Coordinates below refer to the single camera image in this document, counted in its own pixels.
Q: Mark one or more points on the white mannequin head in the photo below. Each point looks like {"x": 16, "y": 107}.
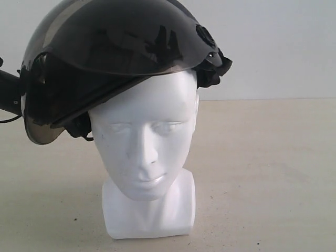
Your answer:
{"x": 143, "y": 136}

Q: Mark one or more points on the black helmet with visor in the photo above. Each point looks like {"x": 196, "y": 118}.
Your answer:
{"x": 83, "y": 53}

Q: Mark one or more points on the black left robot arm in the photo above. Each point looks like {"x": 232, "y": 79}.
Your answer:
{"x": 11, "y": 93}

